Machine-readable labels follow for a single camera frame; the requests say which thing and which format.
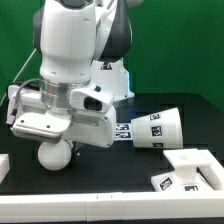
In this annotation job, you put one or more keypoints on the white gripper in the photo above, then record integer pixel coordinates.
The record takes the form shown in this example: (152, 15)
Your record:
(28, 117)

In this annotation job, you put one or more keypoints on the white lamp bulb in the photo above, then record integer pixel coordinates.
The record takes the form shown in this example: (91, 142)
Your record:
(55, 157)

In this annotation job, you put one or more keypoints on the white lamp base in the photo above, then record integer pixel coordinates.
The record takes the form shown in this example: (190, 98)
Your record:
(184, 177)

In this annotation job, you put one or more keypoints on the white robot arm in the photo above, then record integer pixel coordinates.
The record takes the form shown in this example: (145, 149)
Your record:
(72, 34)

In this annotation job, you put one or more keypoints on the white lamp shade cone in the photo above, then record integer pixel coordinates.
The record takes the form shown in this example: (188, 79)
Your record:
(158, 130)

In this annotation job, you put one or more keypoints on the white left fence block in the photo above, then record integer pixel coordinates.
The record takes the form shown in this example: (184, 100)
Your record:
(4, 166)

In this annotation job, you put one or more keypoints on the white marker tag sheet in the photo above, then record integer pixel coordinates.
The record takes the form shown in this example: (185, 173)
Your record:
(123, 132)

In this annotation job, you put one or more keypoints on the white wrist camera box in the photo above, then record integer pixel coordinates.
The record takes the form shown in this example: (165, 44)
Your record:
(92, 98)

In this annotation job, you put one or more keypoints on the white front fence rail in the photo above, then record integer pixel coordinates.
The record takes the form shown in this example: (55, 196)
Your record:
(110, 206)

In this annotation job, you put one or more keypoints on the white fence rail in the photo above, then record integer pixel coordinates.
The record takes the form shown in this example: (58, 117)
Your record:
(214, 172)
(110, 206)

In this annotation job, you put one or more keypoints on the white right fence rail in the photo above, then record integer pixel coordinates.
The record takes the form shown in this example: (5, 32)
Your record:
(214, 172)

